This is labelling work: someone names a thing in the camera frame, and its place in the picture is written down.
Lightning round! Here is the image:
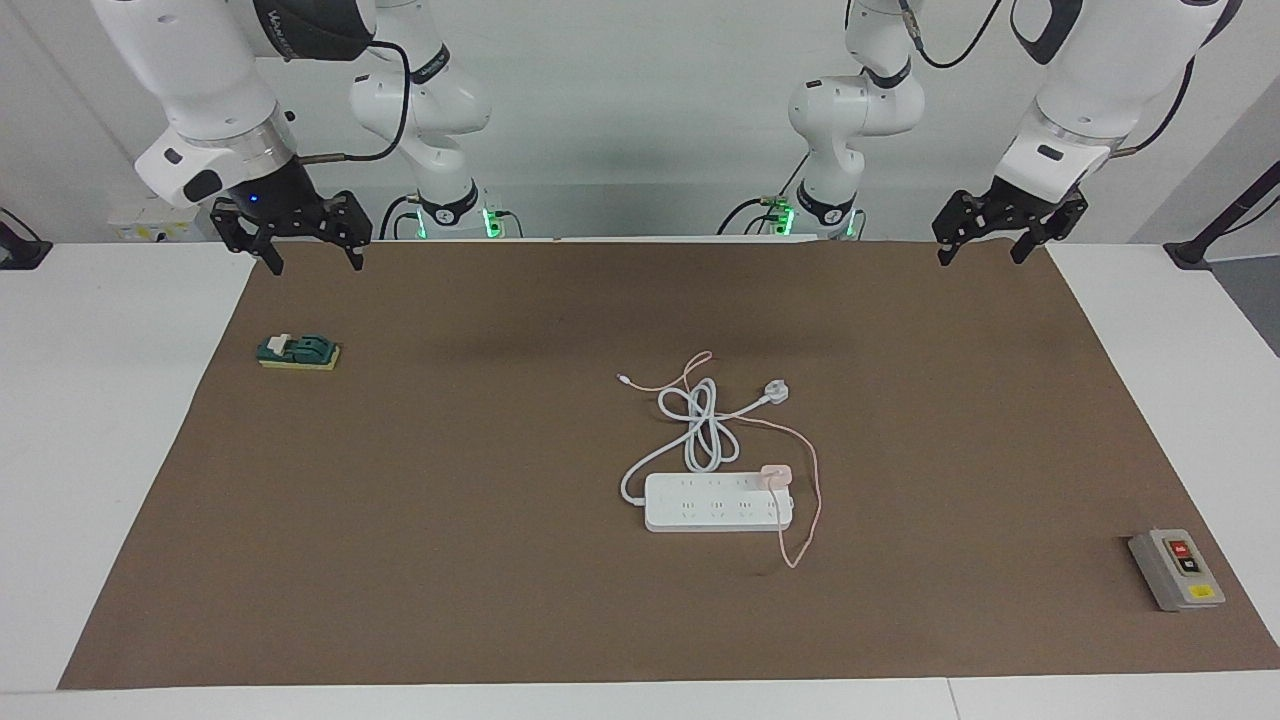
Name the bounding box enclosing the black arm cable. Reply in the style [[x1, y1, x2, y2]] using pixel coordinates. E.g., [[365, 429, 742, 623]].
[[895, 0, 1206, 159], [300, 38, 413, 163]]

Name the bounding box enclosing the green knife switch yellow base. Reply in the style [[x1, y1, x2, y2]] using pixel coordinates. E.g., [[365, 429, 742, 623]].
[[256, 333, 342, 373]]

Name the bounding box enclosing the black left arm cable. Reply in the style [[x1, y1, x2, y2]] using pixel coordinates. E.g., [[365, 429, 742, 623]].
[[895, 0, 1206, 159]]

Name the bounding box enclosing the black stand clamp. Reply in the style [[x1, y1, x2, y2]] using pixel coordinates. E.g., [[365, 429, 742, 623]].
[[1165, 160, 1280, 271], [0, 208, 53, 271]]

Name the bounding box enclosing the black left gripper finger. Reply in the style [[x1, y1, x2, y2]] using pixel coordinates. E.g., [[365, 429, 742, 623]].
[[933, 190, 1001, 266], [1012, 195, 1089, 264]]

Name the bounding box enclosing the white power strip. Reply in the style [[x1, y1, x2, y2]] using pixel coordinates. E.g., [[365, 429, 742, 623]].
[[643, 472, 795, 534]]

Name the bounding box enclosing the brown table mat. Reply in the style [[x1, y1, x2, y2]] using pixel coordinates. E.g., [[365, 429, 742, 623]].
[[57, 240, 1280, 691]]

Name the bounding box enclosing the black base cable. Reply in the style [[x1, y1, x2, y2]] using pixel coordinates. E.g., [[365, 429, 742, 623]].
[[378, 195, 423, 241], [718, 150, 813, 237]]

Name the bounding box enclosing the white wall socket box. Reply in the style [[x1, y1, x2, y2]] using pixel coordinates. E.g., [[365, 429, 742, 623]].
[[108, 195, 219, 243]]

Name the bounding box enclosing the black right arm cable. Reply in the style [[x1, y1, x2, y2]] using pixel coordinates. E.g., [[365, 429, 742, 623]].
[[300, 38, 413, 163]]

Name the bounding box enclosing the pink charging cable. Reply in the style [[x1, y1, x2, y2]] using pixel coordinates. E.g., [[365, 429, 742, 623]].
[[617, 351, 822, 570]]

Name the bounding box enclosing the grey push button box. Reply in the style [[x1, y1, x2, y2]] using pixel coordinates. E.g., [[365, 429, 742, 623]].
[[1128, 528, 1227, 613]]

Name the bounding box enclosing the white power cord with plug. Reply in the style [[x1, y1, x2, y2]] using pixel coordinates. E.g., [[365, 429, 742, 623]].
[[619, 378, 792, 505]]

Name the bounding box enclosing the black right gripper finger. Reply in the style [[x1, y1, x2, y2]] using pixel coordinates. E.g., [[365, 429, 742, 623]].
[[210, 198, 285, 277], [322, 190, 374, 271]]

